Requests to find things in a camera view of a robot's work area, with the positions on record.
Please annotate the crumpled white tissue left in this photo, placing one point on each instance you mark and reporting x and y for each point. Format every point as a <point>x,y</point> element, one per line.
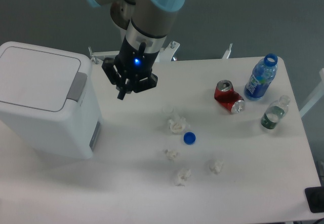
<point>171,154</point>

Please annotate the crushed red soda can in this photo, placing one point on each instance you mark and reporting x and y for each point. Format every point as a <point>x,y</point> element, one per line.
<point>228,98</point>

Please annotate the crumpled white tissue bottom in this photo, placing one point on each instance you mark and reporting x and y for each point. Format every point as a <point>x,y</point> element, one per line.
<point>182,176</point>

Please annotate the clear green label bottle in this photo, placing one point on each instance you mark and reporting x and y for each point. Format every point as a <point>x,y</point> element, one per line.
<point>275,112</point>

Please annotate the crumpled white tissue right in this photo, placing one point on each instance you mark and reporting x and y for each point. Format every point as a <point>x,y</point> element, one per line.
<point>216,166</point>

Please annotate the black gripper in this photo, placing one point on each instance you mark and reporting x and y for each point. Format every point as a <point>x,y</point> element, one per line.
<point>131,70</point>

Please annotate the blue bottle cap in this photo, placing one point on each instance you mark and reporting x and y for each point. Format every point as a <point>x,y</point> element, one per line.
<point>189,138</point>

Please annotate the crumpled white tissue top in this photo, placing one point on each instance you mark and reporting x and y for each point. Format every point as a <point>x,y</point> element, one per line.
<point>178,125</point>

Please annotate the black device at edge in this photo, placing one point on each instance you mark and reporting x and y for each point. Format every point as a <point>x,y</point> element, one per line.
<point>314,196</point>

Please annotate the white trash can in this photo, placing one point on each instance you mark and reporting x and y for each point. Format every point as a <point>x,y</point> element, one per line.
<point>48,99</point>

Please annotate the crumpled white tissue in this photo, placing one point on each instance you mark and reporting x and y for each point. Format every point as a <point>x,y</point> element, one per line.
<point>171,154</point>
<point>182,176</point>
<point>178,125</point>
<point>216,166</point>

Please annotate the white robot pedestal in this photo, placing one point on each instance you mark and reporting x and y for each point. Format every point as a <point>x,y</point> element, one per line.
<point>165,53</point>

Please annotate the white frame at right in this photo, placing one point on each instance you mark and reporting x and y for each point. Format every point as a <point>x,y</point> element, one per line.
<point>313,97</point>

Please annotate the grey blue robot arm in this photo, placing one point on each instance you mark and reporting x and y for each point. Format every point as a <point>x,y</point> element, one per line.
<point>147,24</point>

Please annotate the blue plastic drink bottle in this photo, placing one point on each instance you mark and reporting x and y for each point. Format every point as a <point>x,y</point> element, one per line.
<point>262,75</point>

